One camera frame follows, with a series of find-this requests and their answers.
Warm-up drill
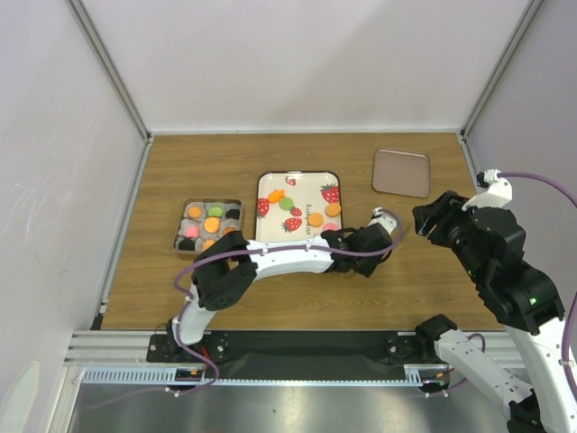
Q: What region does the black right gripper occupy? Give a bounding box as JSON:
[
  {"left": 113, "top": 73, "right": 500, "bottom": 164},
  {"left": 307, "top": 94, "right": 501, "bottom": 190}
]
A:
[{"left": 408, "top": 188, "right": 486, "bottom": 282}]

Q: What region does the gold tin lid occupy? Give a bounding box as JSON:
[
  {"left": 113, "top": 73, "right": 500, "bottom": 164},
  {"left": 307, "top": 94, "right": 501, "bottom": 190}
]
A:
[{"left": 372, "top": 149, "right": 430, "bottom": 198}]

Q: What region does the green round cookie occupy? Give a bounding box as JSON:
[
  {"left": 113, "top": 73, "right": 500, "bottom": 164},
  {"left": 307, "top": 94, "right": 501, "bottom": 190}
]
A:
[
  {"left": 207, "top": 206, "right": 224, "bottom": 218},
  {"left": 279, "top": 197, "right": 294, "bottom": 211}
]

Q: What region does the black sandwich cookie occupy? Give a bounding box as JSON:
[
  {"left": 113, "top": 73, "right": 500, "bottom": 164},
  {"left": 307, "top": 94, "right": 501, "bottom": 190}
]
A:
[
  {"left": 225, "top": 208, "right": 241, "bottom": 220},
  {"left": 177, "top": 238, "right": 196, "bottom": 252}
]

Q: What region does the orange flower cookie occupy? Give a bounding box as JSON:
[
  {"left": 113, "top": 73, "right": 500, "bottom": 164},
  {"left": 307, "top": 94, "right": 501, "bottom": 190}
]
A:
[{"left": 203, "top": 239, "right": 215, "bottom": 250}]

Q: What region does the round biscuit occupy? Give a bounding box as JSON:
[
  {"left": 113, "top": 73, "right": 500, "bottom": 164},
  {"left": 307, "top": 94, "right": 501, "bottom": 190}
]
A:
[{"left": 203, "top": 216, "right": 220, "bottom": 234}]

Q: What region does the pink sandwich cookie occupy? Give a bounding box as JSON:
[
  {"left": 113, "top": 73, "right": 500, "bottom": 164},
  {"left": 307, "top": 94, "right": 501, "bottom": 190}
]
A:
[{"left": 185, "top": 226, "right": 199, "bottom": 238}]

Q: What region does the orange fish cookie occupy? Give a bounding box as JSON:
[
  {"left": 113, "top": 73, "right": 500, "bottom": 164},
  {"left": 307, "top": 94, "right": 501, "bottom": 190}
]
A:
[
  {"left": 187, "top": 206, "right": 203, "bottom": 219},
  {"left": 268, "top": 189, "right": 286, "bottom": 203}
]

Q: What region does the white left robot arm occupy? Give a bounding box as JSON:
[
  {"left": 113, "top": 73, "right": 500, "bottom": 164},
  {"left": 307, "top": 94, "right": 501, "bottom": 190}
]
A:
[{"left": 166, "top": 223, "right": 396, "bottom": 361}]

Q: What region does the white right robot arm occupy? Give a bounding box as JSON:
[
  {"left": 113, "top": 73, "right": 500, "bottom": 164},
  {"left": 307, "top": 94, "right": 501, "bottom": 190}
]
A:
[{"left": 412, "top": 191, "right": 576, "bottom": 432}]

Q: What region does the white strawberry tray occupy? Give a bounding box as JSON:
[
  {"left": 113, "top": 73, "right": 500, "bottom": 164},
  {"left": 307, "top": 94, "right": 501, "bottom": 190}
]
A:
[{"left": 254, "top": 170, "right": 343, "bottom": 243}]

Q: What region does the gold cookie tin box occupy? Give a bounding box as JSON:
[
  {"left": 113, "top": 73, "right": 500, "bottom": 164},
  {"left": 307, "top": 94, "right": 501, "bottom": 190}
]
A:
[{"left": 173, "top": 198, "right": 243, "bottom": 255}]

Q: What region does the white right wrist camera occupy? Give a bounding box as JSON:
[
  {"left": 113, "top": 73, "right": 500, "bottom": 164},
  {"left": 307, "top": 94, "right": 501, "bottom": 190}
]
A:
[{"left": 462, "top": 169, "right": 513, "bottom": 211}]

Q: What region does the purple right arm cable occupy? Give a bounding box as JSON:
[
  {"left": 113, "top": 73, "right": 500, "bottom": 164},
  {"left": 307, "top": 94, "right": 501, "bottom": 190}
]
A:
[{"left": 423, "top": 170, "right": 577, "bottom": 398}]

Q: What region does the white cable duct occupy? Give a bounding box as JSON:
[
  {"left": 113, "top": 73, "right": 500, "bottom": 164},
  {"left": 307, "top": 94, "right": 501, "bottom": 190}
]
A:
[{"left": 83, "top": 364, "right": 446, "bottom": 387}]

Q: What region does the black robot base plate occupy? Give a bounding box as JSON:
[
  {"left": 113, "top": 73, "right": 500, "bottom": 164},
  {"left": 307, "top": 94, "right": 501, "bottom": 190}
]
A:
[{"left": 148, "top": 328, "right": 456, "bottom": 380}]

